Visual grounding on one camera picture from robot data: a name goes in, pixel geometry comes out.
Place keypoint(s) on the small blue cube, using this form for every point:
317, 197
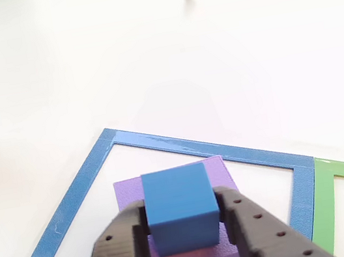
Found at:
181, 206

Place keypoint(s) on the blue square frame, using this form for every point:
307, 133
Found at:
80, 190

